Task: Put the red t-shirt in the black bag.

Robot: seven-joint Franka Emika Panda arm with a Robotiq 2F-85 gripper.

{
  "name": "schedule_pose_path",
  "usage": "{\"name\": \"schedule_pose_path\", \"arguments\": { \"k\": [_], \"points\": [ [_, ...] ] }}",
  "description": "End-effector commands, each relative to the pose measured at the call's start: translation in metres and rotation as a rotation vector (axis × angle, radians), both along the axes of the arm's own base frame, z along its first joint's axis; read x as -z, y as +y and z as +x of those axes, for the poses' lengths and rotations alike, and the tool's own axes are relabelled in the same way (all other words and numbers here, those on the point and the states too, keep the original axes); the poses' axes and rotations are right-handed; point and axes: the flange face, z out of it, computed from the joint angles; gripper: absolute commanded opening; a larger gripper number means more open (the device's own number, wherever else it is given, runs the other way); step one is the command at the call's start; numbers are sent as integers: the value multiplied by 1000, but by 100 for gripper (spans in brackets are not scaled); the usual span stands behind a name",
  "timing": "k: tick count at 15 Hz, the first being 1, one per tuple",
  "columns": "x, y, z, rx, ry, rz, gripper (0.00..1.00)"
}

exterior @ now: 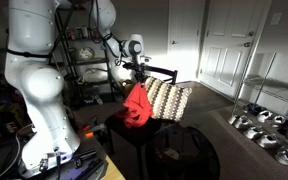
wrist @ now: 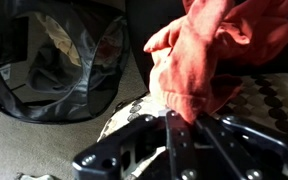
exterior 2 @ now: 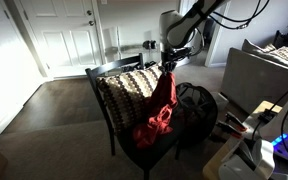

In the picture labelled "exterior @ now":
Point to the beige cloth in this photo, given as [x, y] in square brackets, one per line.
[170, 154]

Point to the black metal mount frame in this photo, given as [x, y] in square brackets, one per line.
[84, 163]

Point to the black wooden chair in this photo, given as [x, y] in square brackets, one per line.
[134, 133]

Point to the white light switch plate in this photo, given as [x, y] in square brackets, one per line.
[275, 18]

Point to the white panel door with knob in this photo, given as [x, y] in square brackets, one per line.
[230, 60]

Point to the metal door deadbolt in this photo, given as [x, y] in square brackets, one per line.
[250, 33]

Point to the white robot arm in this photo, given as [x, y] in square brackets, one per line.
[37, 83]

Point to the white yellow ball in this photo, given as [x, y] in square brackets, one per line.
[86, 53]

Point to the small white item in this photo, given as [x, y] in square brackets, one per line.
[97, 99]

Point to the black metal shelf unit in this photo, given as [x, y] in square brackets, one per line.
[87, 61]

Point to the round metal door knob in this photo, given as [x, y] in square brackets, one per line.
[246, 44]

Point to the red t-shirt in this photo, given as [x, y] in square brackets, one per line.
[137, 106]

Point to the zigzag patterned pillow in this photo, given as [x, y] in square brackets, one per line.
[169, 100]

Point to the white door with lever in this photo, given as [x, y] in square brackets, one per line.
[184, 30]

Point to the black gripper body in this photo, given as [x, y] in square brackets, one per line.
[139, 68]

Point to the small dark red box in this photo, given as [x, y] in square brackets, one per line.
[95, 33]
[70, 33]

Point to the small white box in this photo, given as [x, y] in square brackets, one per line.
[82, 32]

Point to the black mesh bag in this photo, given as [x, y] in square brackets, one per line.
[200, 160]

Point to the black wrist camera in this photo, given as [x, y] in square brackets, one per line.
[129, 65]

